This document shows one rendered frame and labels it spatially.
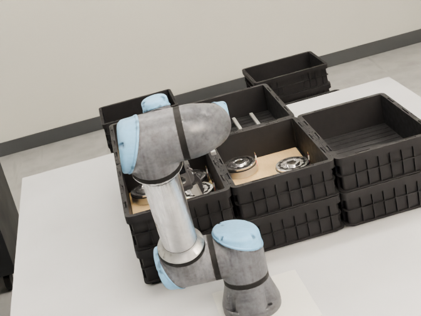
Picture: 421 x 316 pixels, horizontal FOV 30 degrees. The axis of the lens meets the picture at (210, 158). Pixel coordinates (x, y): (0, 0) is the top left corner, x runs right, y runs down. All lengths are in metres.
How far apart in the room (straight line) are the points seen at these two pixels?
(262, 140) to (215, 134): 0.91
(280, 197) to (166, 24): 3.52
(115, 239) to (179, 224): 0.77
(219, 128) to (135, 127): 0.18
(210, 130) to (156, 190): 0.19
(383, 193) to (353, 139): 0.32
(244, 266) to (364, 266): 0.37
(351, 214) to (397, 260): 0.23
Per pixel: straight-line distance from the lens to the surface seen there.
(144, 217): 2.12
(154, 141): 1.58
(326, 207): 2.23
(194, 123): 1.58
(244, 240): 1.87
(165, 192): 1.69
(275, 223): 2.21
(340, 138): 2.55
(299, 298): 2.02
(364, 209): 2.28
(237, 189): 2.12
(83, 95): 5.65
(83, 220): 2.72
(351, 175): 2.22
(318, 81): 4.10
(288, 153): 2.51
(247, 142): 2.50
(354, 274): 2.08
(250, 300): 1.95
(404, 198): 2.31
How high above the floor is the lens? 1.84
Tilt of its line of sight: 23 degrees down
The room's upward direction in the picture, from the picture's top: 13 degrees counter-clockwise
